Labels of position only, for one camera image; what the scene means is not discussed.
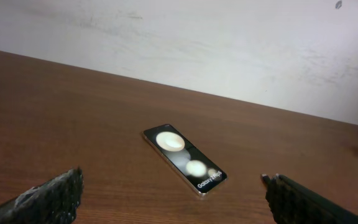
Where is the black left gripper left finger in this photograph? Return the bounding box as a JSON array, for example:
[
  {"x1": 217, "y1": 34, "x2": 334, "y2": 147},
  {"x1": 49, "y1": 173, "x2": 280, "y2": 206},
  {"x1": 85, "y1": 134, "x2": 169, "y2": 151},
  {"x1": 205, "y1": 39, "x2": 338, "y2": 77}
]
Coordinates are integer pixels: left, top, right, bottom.
[{"x1": 0, "y1": 167, "x2": 83, "y2": 224}]

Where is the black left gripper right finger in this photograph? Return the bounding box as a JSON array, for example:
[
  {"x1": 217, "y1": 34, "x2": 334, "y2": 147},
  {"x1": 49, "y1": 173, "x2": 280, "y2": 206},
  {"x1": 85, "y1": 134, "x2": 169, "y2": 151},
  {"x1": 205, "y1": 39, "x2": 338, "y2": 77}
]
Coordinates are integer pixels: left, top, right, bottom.
[{"x1": 261, "y1": 174, "x2": 358, "y2": 224}]

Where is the black Galaxy flip phone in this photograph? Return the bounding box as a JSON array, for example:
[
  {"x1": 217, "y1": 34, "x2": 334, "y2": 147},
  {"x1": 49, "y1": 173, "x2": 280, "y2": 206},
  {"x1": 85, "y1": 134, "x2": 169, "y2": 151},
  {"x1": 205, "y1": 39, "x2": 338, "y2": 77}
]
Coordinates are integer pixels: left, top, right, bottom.
[{"x1": 142, "y1": 124, "x2": 227, "y2": 197}]

